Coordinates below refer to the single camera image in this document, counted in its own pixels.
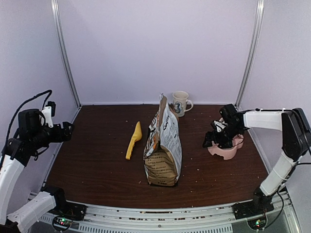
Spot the yellow plastic scoop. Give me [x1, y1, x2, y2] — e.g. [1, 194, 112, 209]
[125, 121, 142, 160]

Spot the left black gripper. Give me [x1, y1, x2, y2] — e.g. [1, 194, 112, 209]
[31, 121, 74, 150]

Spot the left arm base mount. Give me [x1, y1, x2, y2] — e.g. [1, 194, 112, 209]
[40, 186, 87, 221]

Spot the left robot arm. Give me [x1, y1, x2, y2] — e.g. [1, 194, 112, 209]
[0, 107, 74, 233]

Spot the pink double pet bowl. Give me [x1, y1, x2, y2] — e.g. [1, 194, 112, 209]
[207, 117, 245, 161]

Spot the aluminium front rail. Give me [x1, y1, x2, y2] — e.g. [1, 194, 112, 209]
[26, 191, 299, 233]

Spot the left aluminium frame post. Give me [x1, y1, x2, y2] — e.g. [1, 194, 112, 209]
[51, 0, 82, 109]

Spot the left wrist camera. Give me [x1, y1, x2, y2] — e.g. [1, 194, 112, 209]
[41, 101, 56, 128]

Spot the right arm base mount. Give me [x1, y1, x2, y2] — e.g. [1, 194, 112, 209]
[232, 190, 274, 219]

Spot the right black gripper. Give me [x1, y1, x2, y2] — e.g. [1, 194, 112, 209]
[203, 124, 243, 149]

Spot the brown pet food bag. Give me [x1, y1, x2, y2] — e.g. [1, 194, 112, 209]
[143, 94, 182, 187]

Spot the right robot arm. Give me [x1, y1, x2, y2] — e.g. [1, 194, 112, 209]
[202, 104, 311, 215]

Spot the black braided cable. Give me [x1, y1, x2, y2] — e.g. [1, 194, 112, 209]
[0, 89, 53, 156]

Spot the right aluminium frame post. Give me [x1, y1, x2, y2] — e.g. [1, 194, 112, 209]
[235, 0, 265, 109]

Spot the white patterned mug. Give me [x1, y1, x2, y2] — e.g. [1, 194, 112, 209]
[173, 91, 194, 117]

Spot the aluminium frame post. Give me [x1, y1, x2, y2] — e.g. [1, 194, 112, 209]
[235, 0, 265, 109]
[51, 0, 82, 109]

